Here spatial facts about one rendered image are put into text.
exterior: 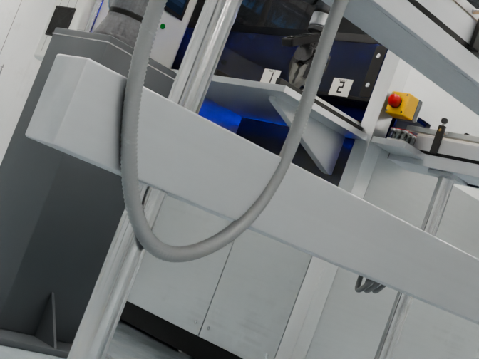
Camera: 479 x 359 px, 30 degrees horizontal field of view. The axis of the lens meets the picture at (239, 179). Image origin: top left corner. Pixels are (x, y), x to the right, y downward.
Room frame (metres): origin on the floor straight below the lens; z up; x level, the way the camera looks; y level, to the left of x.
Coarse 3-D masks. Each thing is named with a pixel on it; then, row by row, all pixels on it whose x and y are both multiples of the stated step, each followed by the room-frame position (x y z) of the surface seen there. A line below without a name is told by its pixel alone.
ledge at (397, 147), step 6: (372, 138) 2.72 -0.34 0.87; (378, 138) 2.71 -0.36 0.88; (384, 138) 2.69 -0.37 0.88; (378, 144) 2.71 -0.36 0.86; (384, 144) 2.69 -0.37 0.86; (390, 144) 2.67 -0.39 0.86; (396, 144) 2.65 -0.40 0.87; (402, 144) 2.64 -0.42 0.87; (408, 144) 2.64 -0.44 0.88; (390, 150) 2.75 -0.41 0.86; (396, 150) 2.71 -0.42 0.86; (402, 150) 2.68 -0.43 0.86; (408, 150) 2.65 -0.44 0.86; (414, 150) 2.66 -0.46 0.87; (408, 156) 2.73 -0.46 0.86; (414, 156) 2.69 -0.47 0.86; (420, 156) 2.69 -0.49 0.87
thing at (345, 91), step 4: (336, 80) 2.89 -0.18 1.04; (340, 80) 2.88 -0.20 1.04; (344, 80) 2.87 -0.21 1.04; (348, 80) 2.86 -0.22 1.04; (352, 80) 2.84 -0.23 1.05; (332, 84) 2.90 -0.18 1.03; (336, 84) 2.89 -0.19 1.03; (340, 84) 2.88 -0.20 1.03; (344, 84) 2.86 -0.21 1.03; (348, 84) 2.85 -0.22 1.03; (332, 88) 2.90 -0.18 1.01; (336, 88) 2.88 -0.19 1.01; (340, 88) 2.87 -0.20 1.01; (344, 88) 2.86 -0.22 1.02; (348, 88) 2.85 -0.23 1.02; (332, 92) 2.89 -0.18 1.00; (344, 92) 2.85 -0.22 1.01; (348, 92) 2.84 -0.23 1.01; (344, 96) 2.85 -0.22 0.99
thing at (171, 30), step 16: (64, 0) 3.17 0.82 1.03; (80, 0) 3.12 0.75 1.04; (176, 0) 3.38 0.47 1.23; (192, 0) 3.45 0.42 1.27; (64, 16) 3.14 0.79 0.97; (80, 16) 3.10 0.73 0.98; (176, 16) 3.41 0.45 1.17; (48, 32) 3.18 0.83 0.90; (160, 32) 3.38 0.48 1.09; (176, 32) 3.43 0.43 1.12; (160, 48) 3.40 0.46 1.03; (176, 48) 3.46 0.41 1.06
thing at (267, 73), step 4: (264, 72) 3.15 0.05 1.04; (268, 72) 3.14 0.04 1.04; (272, 72) 3.12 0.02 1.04; (276, 72) 3.11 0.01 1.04; (280, 72) 3.09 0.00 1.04; (264, 76) 3.14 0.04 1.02; (268, 76) 3.13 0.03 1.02; (272, 76) 3.12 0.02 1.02; (276, 76) 3.10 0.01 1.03; (260, 80) 3.15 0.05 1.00; (264, 80) 3.14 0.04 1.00; (268, 80) 3.12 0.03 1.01; (272, 80) 3.11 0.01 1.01
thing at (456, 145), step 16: (416, 128) 2.78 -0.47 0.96; (416, 144) 2.73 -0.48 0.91; (432, 144) 2.68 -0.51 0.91; (448, 144) 2.65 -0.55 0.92; (464, 144) 2.61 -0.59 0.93; (400, 160) 2.76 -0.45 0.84; (416, 160) 2.72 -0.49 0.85; (432, 160) 2.68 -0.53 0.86; (448, 160) 2.64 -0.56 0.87; (464, 160) 2.60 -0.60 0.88; (464, 176) 2.61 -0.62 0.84
